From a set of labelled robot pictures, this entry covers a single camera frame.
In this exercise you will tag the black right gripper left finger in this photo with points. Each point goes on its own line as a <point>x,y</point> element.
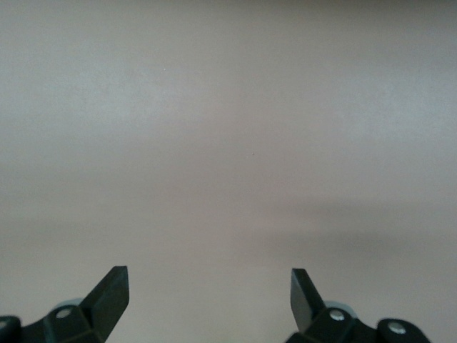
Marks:
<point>103,303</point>

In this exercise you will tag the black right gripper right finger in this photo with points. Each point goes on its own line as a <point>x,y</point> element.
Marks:
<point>307,307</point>

